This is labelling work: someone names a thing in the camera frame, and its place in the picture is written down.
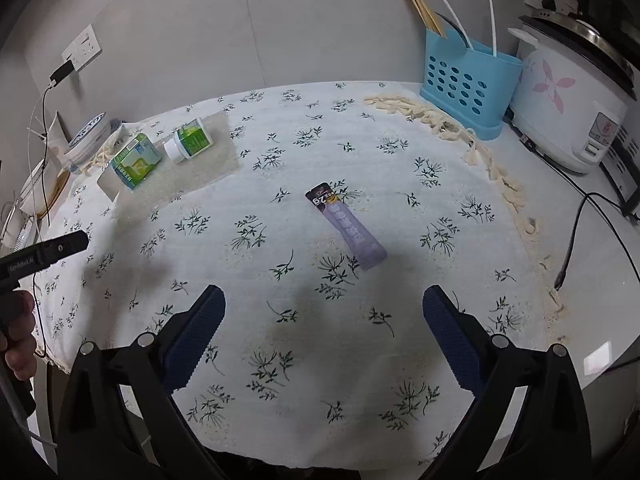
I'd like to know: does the black charger cable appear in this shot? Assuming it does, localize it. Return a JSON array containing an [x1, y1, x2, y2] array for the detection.
[[29, 82, 57, 361]]

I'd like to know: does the green paper carton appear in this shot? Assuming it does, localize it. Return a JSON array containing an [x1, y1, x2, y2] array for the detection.
[[96, 132, 165, 201]]

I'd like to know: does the purple sachet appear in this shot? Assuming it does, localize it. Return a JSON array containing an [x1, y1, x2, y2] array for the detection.
[[306, 181, 388, 271]]

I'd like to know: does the blue patterned bowl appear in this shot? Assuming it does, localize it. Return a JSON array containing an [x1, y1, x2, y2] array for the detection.
[[67, 112, 112, 153]]

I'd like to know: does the person's left hand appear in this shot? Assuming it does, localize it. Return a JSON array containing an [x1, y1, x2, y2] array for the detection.
[[0, 290, 39, 383]]

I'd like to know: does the white floral tablecloth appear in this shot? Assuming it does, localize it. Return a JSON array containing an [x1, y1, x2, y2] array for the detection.
[[30, 80, 568, 466]]

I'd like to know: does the black charger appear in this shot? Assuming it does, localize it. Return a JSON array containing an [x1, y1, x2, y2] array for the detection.
[[49, 60, 75, 86]]

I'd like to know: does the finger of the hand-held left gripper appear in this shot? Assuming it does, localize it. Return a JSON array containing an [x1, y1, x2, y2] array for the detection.
[[34, 230, 90, 270]]

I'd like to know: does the blue plastic utensil holder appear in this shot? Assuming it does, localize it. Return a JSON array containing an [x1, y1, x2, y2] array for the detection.
[[419, 27, 523, 141]]

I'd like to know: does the white microwave oven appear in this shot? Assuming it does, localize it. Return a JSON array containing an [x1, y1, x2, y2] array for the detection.
[[600, 125, 640, 218]]

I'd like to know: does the white paper box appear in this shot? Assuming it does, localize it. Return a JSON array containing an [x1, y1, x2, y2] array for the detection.
[[30, 110, 71, 162]]

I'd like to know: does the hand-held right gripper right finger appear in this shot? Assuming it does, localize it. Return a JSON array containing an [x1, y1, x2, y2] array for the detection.
[[422, 285, 593, 480]]

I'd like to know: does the clear bubble wrap sheet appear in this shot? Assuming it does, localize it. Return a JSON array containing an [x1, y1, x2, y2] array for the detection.
[[107, 110, 246, 201]]

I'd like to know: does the round wooden board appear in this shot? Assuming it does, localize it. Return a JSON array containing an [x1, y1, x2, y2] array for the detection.
[[35, 167, 71, 221]]

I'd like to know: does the white bottle with green label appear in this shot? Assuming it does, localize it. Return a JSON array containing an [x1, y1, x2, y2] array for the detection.
[[164, 117, 215, 163]]

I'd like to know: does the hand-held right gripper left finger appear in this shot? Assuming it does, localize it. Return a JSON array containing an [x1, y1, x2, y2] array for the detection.
[[55, 284, 227, 480]]

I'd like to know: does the blue patterned plate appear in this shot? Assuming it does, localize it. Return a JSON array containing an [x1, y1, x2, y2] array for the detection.
[[70, 120, 124, 173]]

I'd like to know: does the white rice cooker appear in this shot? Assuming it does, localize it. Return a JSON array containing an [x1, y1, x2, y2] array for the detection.
[[507, 12, 636, 175]]

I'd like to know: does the black rice cooker cable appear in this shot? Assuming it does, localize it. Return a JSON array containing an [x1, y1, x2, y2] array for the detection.
[[520, 132, 640, 292]]

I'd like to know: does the wooden chopstick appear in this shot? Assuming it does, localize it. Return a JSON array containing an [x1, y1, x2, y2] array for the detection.
[[404, 0, 447, 37], [398, 0, 443, 38]]

